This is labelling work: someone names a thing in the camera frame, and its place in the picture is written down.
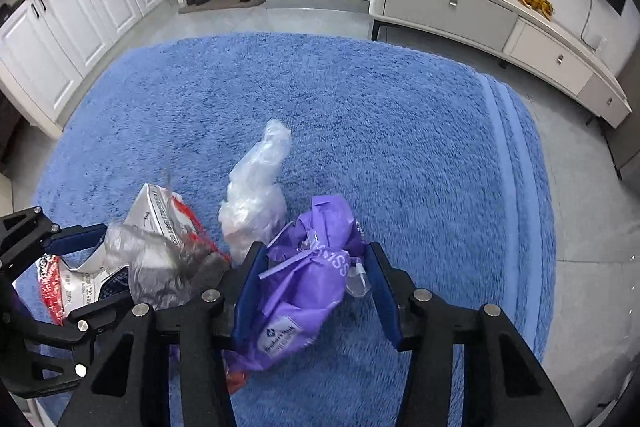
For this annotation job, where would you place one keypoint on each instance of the white TV console cabinet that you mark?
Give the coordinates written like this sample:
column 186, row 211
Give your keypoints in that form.
column 518, row 36

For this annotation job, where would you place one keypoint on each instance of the clear white plastic bag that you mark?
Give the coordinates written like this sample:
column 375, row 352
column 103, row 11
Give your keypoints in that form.
column 254, row 209

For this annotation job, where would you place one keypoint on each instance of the white lower cabinets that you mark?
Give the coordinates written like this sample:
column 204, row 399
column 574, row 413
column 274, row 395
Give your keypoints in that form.
column 48, row 48

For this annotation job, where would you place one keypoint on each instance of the white router device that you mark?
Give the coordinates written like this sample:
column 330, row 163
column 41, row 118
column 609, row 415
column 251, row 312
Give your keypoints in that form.
column 598, row 44

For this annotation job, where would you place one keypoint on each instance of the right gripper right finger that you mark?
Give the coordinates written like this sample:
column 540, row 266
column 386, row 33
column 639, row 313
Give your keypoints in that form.
column 503, row 382

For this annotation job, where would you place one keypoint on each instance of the brown door mat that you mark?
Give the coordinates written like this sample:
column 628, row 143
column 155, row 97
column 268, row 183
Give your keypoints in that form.
column 213, row 5

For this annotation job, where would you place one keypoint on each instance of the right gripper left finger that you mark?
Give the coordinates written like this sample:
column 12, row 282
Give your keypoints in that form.
column 159, row 362

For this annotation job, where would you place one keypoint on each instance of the blue fluffy towel mat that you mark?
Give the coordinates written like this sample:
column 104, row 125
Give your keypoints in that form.
column 442, row 165

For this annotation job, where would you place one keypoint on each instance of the purple plastic bag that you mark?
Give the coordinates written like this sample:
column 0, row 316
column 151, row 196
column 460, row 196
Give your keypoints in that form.
column 314, row 262

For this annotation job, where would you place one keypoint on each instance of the small red chip packet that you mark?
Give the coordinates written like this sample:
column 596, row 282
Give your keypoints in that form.
column 236, row 380

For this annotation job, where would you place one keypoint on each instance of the red white konjac snack packet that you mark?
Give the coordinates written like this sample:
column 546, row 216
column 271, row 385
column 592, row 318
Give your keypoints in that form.
column 63, row 289

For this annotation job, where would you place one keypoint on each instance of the white printed paper wrapper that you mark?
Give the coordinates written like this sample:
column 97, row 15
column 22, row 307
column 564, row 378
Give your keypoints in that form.
column 157, row 210

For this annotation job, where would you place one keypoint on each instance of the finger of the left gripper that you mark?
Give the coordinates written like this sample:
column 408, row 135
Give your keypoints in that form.
column 29, row 234
column 40, row 358

